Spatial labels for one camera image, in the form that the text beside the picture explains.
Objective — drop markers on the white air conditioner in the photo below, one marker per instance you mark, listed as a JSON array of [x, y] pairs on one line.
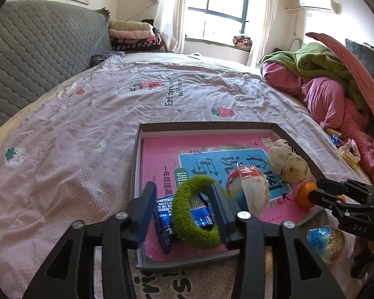
[[318, 3]]

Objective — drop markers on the blue white snack packet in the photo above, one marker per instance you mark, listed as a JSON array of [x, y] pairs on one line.
[[325, 243]]

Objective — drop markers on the black monitor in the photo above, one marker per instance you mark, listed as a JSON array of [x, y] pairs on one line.
[[364, 59]]

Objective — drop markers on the dark patterned folded blanket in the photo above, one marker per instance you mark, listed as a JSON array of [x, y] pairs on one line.
[[137, 44]]

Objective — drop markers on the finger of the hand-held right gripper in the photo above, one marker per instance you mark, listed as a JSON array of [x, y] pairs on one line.
[[327, 200], [332, 185]]

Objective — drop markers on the dark framed window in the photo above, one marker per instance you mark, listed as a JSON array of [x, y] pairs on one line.
[[218, 6]]

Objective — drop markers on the green windowsill mat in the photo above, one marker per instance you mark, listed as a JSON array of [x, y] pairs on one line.
[[212, 42]]

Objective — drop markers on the green jacket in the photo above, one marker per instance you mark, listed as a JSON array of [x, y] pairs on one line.
[[318, 65]]

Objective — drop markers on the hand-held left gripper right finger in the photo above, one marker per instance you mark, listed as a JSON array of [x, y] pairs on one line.
[[216, 201]]

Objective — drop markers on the black cloth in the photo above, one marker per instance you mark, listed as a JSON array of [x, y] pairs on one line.
[[149, 25]]

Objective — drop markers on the orange yellow packet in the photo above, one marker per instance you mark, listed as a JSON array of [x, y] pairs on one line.
[[333, 131]]

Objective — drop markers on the red white snack packet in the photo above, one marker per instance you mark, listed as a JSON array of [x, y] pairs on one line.
[[255, 190]]

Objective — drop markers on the dark lace cloth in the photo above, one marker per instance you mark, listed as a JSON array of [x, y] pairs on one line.
[[107, 58]]

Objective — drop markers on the beige pastry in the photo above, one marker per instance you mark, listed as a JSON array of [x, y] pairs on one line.
[[288, 162]]

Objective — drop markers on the green fuzzy hair scrunchie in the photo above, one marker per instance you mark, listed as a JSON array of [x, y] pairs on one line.
[[187, 233]]

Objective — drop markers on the white curtain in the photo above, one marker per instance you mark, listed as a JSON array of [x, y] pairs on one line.
[[265, 18], [171, 12]]

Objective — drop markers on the cream folded blanket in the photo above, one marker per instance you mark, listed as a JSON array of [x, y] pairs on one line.
[[131, 25]]

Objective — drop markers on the pink picture book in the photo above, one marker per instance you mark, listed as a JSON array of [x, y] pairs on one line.
[[162, 162]]

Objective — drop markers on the pile of pink green blankets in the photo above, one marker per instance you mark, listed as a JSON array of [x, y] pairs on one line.
[[327, 99]]

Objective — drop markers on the shallow cardboard box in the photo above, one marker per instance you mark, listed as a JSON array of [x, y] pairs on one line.
[[137, 162]]

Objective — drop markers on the grey quilted headboard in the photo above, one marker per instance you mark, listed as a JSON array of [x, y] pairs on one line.
[[34, 43]]

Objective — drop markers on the pink quilted cloth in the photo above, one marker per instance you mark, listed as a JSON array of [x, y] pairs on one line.
[[346, 62]]

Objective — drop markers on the small orange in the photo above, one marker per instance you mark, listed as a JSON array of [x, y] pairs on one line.
[[304, 194]]

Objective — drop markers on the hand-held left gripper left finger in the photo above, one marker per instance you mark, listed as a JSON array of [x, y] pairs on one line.
[[148, 211]]

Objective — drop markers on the pink floral bed cover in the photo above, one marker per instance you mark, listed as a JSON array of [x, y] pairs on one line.
[[81, 130]]

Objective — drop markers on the floral folded cloth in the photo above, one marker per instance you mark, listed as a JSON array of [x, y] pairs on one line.
[[243, 41]]

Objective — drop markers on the small blue packet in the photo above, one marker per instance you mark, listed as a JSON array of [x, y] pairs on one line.
[[336, 140]]

